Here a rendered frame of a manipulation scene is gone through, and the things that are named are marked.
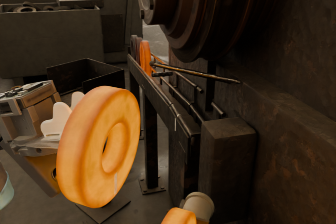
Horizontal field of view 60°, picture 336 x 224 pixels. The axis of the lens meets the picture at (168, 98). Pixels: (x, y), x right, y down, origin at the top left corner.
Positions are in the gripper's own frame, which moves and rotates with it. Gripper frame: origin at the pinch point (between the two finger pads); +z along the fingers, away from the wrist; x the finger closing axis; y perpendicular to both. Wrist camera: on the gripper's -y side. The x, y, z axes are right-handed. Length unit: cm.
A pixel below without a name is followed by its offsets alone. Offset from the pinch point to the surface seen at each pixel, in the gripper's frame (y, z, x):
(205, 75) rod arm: -4.0, 4.2, 33.8
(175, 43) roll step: 3.4, -3.6, 40.2
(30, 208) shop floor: -66, -105, 52
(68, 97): -15, -68, 65
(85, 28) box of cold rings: 8, -166, 222
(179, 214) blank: -15.0, 5.8, 2.6
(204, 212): -24.0, 5.1, 12.9
